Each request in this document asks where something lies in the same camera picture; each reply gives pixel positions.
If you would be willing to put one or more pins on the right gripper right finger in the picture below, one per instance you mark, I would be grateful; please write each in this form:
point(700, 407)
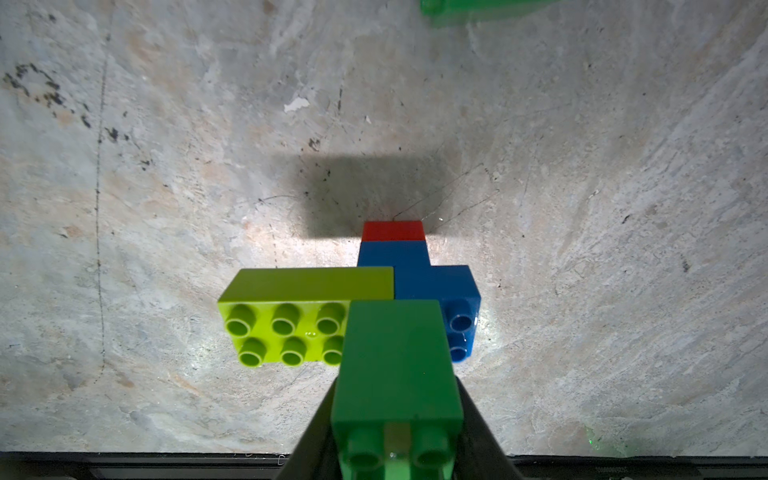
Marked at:
point(478, 454)

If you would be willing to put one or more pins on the lime green long lego brick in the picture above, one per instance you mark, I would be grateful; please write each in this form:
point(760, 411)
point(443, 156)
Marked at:
point(297, 315)

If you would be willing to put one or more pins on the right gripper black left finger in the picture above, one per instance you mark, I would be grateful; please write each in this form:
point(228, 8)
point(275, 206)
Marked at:
point(316, 454)

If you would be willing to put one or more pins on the blue lego brick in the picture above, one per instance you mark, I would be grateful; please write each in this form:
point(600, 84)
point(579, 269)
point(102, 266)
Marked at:
point(402, 245)

